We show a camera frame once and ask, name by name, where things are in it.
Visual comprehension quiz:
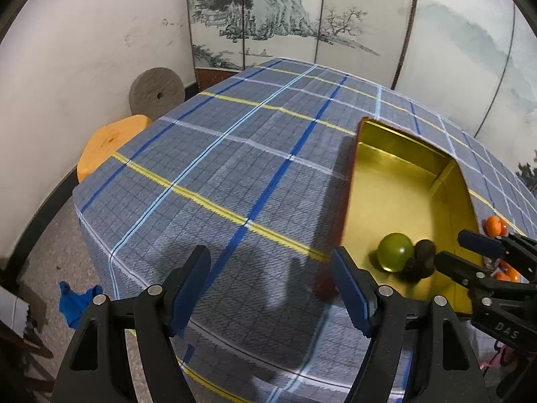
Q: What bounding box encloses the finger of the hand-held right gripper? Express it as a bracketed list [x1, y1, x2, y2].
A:
[435, 251, 537, 304]
[457, 229, 537, 280]

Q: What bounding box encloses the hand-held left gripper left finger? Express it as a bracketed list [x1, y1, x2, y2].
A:
[50, 244, 211, 403]

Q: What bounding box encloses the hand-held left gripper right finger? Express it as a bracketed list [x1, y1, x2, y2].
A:
[331, 247, 491, 403]

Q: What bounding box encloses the dark brown fruit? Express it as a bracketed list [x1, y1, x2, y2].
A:
[404, 239, 438, 280]

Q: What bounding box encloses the large orange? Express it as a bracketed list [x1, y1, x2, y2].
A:
[494, 260, 524, 283]

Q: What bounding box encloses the green round fruit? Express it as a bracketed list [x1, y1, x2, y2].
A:
[378, 232, 415, 273]

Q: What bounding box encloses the red and gold tin box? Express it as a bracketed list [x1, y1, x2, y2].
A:
[315, 117, 483, 316]

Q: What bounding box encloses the blue cloth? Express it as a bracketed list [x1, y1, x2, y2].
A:
[59, 281, 103, 329]

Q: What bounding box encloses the blue plaid tablecloth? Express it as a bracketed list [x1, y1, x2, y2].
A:
[72, 59, 537, 403]

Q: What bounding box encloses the orange stool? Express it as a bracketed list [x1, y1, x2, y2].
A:
[77, 115, 152, 183]

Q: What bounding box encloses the white paper sheet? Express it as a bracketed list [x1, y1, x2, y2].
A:
[0, 292, 30, 332]

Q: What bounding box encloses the grey round millstone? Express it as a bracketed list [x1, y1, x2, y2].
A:
[129, 68, 185, 119]

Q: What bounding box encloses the landscape painted folding screen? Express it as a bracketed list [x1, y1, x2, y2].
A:
[186, 0, 537, 202]

